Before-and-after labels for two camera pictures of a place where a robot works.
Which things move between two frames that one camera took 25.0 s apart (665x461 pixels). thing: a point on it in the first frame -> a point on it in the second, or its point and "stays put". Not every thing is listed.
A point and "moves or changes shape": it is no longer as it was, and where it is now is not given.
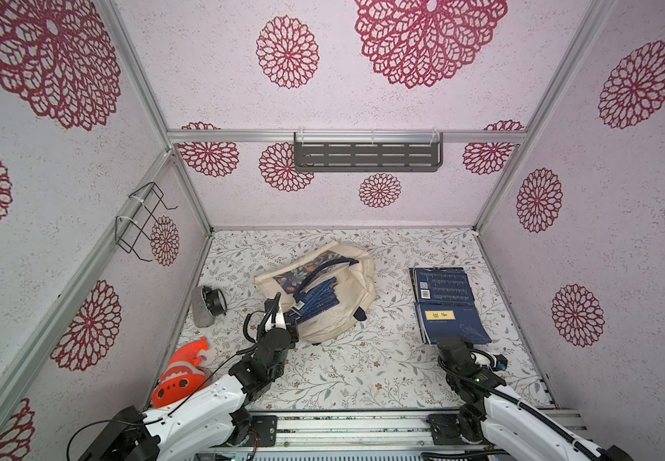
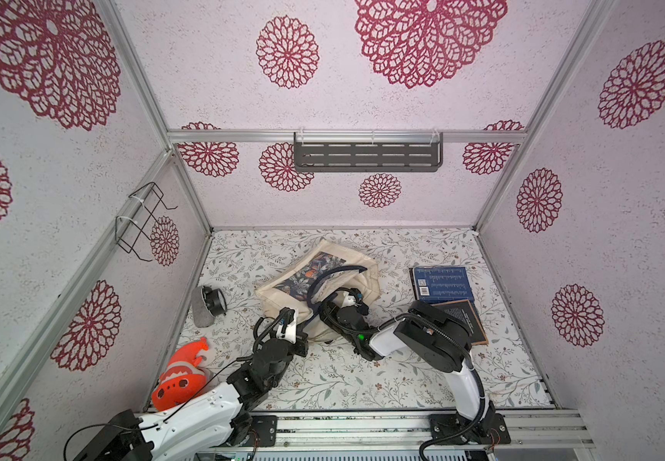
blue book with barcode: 441,284 stays put
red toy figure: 183,376 stays put
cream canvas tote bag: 355,278 moves or changes shape
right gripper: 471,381 -> 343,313
